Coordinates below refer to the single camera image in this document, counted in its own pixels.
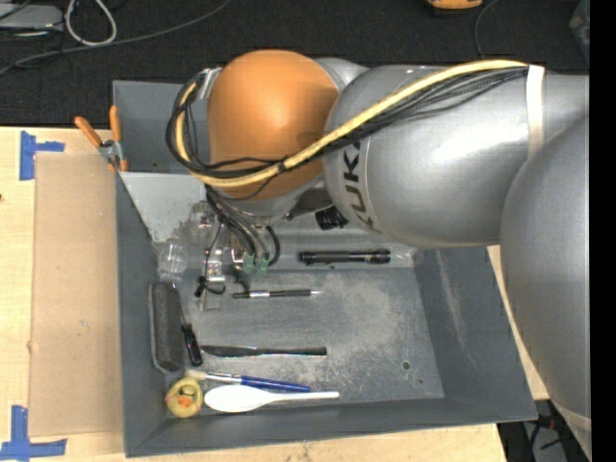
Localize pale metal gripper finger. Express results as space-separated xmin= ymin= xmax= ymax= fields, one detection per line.
xmin=199 ymin=247 xmax=227 ymax=313
xmin=228 ymin=244 xmax=248 ymax=279

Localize clear plastic cup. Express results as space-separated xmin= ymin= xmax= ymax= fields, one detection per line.
xmin=155 ymin=240 xmax=190 ymax=277

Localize silver and black pen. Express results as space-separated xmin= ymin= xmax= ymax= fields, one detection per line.
xmin=232 ymin=288 xmax=323 ymax=300

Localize black screwdriver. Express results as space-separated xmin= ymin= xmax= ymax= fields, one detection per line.
xmin=179 ymin=305 xmax=205 ymax=368

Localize dark grey sponge block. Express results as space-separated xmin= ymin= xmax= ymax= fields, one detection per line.
xmin=149 ymin=281 xmax=188 ymax=373

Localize black knife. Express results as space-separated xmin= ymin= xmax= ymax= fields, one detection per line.
xmin=199 ymin=345 xmax=329 ymax=359

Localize blue paintbrush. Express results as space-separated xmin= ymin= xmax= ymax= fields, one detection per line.
xmin=184 ymin=369 xmax=312 ymax=394

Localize black flashlight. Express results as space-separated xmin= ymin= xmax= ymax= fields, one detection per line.
xmin=297 ymin=248 xmax=393 ymax=267

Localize white plastic spoon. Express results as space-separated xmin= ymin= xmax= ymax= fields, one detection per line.
xmin=203 ymin=383 xmax=342 ymax=414

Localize yellow toy duck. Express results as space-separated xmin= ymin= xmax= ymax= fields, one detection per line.
xmin=164 ymin=376 xmax=205 ymax=420

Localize grey metal bin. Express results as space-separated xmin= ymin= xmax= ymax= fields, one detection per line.
xmin=111 ymin=79 xmax=540 ymax=459

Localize pale brown flat board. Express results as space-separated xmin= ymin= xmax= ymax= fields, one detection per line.
xmin=27 ymin=151 xmax=127 ymax=438

